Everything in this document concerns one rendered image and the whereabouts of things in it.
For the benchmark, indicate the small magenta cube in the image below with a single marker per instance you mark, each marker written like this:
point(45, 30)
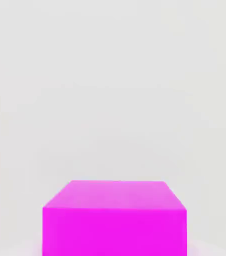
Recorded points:
point(114, 226)

